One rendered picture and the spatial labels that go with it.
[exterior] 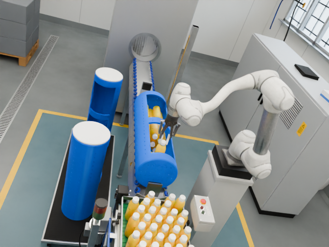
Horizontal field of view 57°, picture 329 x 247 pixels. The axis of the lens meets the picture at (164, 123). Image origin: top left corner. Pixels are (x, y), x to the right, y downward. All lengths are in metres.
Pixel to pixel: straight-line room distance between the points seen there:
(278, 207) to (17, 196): 2.79
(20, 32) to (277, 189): 4.06
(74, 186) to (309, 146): 2.22
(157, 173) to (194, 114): 0.59
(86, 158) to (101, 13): 4.86
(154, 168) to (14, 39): 3.61
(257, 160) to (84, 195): 1.39
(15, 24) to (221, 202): 3.78
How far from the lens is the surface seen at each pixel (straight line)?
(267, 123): 2.01
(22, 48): 5.15
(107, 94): 3.44
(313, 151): 3.37
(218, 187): 2.50
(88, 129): 2.36
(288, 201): 3.84
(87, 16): 6.90
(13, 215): 3.11
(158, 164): 2.00
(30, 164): 3.52
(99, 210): 1.60
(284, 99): 1.84
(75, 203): 2.71
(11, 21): 5.04
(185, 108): 1.66
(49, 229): 2.83
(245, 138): 2.33
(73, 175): 2.49
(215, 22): 7.06
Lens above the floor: 2.49
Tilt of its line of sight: 33 degrees down
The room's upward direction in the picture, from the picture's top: 19 degrees clockwise
